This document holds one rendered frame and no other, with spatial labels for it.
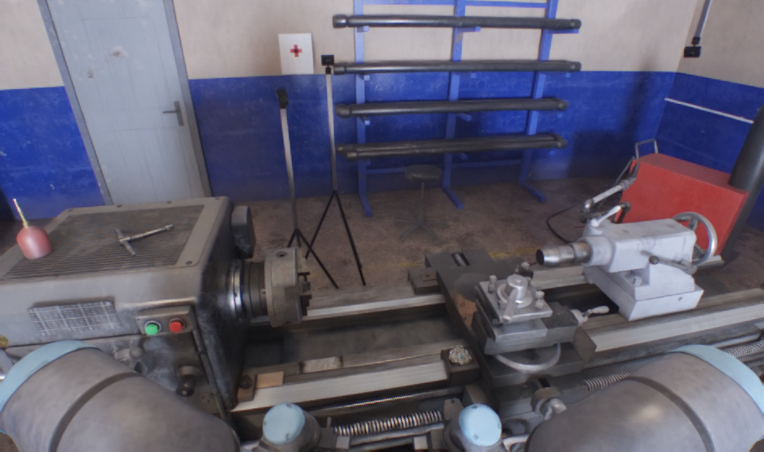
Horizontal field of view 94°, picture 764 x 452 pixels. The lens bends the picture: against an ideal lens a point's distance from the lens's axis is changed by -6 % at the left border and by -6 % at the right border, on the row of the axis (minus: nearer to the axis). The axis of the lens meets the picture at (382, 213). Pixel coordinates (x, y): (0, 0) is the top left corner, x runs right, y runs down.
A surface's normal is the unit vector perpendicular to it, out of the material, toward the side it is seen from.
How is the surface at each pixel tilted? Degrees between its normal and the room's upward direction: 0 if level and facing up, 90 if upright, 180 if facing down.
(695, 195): 90
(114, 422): 27
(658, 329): 36
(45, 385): 13
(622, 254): 85
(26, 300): 45
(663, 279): 66
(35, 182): 90
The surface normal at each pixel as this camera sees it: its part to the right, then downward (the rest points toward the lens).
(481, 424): 0.14, -0.69
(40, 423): -0.30, -0.32
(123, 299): 0.13, -0.30
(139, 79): 0.18, 0.46
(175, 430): 0.71, -0.61
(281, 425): -0.14, -0.69
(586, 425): -0.70, -0.66
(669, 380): -0.10, -0.96
